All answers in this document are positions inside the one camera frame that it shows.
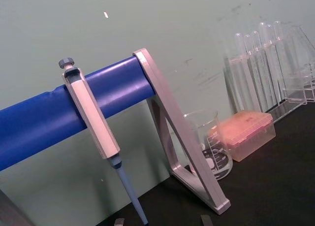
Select orange pipette tip box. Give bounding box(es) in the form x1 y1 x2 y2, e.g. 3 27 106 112
209 110 276 162

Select white grey pipette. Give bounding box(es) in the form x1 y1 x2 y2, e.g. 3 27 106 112
58 56 149 224

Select blue stand bar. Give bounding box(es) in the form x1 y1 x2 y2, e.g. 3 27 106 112
0 56 156 172

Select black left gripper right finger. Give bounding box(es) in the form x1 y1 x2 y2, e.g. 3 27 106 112
200 214 213 226

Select clear acrylic tube rack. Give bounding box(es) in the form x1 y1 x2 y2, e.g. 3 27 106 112
222 24 315 125

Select clear glass beaker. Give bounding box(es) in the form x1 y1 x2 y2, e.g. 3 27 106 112
183 110 233 180

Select clear test tube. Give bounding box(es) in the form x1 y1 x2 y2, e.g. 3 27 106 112
258 21 274 108
243 33 256 113
233 32 247 113
265 24 281 106
251 31 266 112
273 20 288 101

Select grey triangular stand frame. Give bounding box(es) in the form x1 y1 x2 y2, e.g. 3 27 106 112
132 48 231 215

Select black table cloth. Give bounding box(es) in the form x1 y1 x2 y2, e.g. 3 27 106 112
93 97 315 226

